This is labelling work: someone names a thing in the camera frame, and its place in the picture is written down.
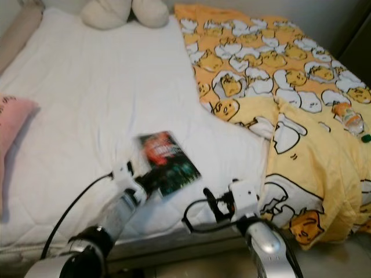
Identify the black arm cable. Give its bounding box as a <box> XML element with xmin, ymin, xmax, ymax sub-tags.
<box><xmin>39</xmin><ymin>171</ymin><xmax>115</xmax><ymax>261</ymax></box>
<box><xmin>181</xmin><ymin>200</ymin><xmax>244</xmax><ymax>234</ymax></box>

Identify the beige padded bed rail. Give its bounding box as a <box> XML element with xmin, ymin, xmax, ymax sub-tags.
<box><xmin>0</xmin><ymin>5</ymin><xmax>44</xmax><ymax>73</ymax></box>

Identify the pink pillow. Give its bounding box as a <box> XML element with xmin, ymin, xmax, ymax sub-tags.
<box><xmin>0</xmin><ymin>96</ymin><xmax>40</xmax><ymax>174</ymax></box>

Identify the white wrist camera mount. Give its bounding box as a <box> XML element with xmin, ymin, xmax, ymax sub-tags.
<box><xmin>228</xmin><ymin>180</ymin><xmax>260</xmax><ymax>220</ymax></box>
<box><xmin>113</xmin><ymin>161</ymin><xmax>140</xmax><ymax>186</ymax></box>

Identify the yellow cartoon egg blanket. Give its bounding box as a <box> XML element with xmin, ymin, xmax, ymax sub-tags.
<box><xmin>174</xmin><ymin>3</ymin><xmax>371</xmax><ymax>251</ymax></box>

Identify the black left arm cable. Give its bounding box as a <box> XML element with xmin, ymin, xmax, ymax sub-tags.
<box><xmin>39</xmin><ymin>171</ymin><xmax>115</xmax><ymax>261</ymax></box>

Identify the dark red green book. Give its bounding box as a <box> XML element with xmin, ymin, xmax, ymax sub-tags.
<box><xmin>138</xmin><ymin>131</ymin><xmax>202</xmax><ymax>197</ymax></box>

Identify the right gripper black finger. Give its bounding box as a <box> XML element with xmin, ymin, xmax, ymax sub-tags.
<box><xmin>203</xmin><ymin>188</ymin><xmax>219</xmax><ymax>221</ymax></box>

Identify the clear bottle with green cap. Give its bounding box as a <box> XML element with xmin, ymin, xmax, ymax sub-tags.
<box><xmin>332</xmin><ymin>101</ymin><xmax>371</xmax><ymax>144</ymax></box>

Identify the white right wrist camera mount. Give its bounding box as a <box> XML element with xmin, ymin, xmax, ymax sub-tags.
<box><xmin>228</xmin><ymin>180</ymin><xmax>260</xmax><ymax>220</ymax></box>

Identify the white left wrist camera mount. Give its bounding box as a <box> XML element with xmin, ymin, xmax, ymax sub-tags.
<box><xmin>113</xmin><ymin>161</ymin><xmax>140</xmax><ymax>186</ymax></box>

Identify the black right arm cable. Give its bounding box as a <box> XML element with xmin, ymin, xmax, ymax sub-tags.
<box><xmin>181</xmin><ymin>200</ymin><xmax>244</xmax><ymax>234</ymax></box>

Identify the white quilted mattress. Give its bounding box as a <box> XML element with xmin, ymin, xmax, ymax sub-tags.
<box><xmin>0</xmin><ymin>7</ymin><xmax>270</xmax><ymax>261</ymax></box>

